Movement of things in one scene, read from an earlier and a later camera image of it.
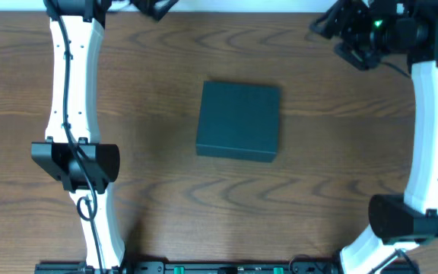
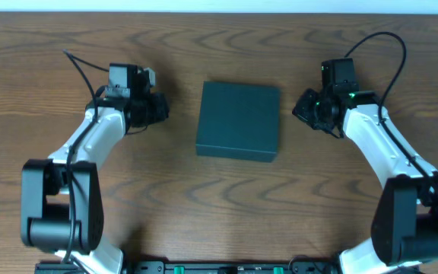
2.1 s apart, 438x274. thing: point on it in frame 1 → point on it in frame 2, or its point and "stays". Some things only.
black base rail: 222,268 stays
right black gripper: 344,29 → 305,110
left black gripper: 155,8 → 158,105
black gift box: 239,122 stays
